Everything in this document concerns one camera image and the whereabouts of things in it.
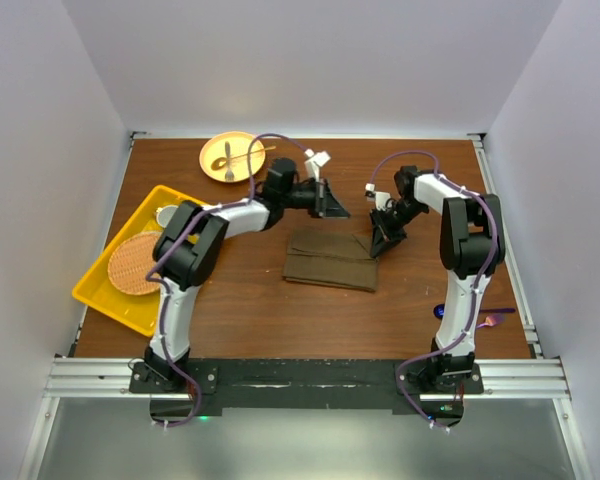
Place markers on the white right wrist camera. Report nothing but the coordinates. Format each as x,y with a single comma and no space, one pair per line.
381,200

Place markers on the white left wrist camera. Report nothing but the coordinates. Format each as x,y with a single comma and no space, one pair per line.
314,162

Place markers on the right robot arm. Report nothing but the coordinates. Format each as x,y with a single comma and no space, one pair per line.
470,248

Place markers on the beige round plate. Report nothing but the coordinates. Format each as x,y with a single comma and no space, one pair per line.
240,142

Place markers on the gold spoon on plate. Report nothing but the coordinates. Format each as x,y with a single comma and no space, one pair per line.
219,163

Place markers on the iridescent blue spoon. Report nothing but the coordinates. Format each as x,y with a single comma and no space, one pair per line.
438,311

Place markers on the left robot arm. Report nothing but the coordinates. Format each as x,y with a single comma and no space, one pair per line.
188,249

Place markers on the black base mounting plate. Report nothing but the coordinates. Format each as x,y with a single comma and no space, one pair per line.
355,384

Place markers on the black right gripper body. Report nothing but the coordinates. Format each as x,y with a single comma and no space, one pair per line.
391,222

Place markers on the brown cloth napkin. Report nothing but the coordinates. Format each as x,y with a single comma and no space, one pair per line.
339,260

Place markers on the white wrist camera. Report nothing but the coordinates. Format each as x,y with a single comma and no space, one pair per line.
314,162
381,200

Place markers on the silver fork on plate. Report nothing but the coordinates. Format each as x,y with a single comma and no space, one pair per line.
229,176

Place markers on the iridescent purple fork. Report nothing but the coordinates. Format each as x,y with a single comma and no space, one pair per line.
492,320

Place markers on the yellow plastic tray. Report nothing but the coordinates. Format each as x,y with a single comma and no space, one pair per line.
94,289

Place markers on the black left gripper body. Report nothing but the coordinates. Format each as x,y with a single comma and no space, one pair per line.
306,197

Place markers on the grey mug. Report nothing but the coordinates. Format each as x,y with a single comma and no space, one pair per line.
166,215

